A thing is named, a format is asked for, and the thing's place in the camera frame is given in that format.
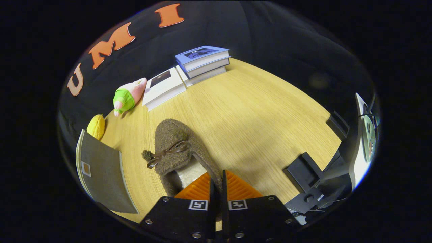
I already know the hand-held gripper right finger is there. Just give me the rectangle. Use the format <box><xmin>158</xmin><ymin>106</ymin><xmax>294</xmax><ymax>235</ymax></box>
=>
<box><xmin>221</xmin><ymin>170</ymin><xmax>299</xmax><ymax>241</ymax></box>

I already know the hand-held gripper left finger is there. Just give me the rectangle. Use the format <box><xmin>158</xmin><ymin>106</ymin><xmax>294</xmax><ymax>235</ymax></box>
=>
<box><xmin>139</xmin><ymin>173</ymin><xmax>216</xmax><ymax>241</ymax></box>

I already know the brown fuzzy shoe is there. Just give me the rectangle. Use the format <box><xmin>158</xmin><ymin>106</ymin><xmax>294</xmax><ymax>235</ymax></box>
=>
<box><xmin>142</xmin><ymin>119</ymin><xmax>223</xmax><ymax>198</ymax></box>

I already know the grey storage box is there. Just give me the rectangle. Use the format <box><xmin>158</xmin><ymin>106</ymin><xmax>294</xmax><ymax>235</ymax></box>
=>
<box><xmin>76</xmin><ymin>129</ymin><xmax>139</xmax><ymax>214</ymax></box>

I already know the black equipment base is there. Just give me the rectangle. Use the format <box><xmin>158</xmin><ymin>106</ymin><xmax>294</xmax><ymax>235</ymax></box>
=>
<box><xmin>285</xmin><ymin>150</ymin><xmax>355</xmax><ymax>215</ymax></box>

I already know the large black table clamp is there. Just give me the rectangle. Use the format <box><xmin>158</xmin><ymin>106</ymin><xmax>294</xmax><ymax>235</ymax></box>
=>
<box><xmin>283</xmin><ymin>152</ymin><xmax>324</xmax><ymax>193</ymax></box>

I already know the white book with portrait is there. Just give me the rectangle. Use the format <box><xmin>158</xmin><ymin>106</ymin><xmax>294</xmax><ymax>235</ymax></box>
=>
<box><xmin>142</xmin><ymin>66</ymin><xmax>187</xmax><ymax>112</ymax></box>

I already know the small black table clamp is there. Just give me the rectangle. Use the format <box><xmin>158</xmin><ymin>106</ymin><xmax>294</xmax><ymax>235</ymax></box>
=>
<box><xmin>326</xmin><ymin>111</ymin><xmax>350</xmax><ymax>140</ymax></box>

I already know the white device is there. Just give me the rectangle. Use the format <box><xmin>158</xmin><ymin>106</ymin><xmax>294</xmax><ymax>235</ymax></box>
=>
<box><xmin>348</xmin><ymin>92</ymin><xmax>379</xmax><ymax>184</ymax></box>

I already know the green and pink plush toy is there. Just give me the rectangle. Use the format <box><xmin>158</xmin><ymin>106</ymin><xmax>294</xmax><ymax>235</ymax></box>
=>
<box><xmin>113</xmin><ymin>78</ymin><xmax>148</xmax><ymax>117</ymax></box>

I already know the yellow plush toy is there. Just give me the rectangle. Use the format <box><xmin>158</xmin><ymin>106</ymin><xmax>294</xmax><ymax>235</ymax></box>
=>
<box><xmin>87</xmin><ymin>114</ymin><xmax>105</xmax><ymax>140</ymax></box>

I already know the dark cover book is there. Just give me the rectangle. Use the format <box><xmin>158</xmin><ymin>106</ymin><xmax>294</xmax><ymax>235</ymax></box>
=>
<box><xmin>184</xmin><ymin>58</ymin><xmax>231</xmax><ymax>79</ymax></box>

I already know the blue cover book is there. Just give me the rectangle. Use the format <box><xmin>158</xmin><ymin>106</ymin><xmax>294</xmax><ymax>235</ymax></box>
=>
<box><xmin>175</xmin><ymin>46</ymin><xmax>231</xmax><ymax>72</ymax></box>

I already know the black backdrop cloth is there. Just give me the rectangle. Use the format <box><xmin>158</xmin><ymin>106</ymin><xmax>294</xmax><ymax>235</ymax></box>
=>
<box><xmin>57</xmin><ymin>0</ymin><xmax>378</xmax><ymax>142</ymax></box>

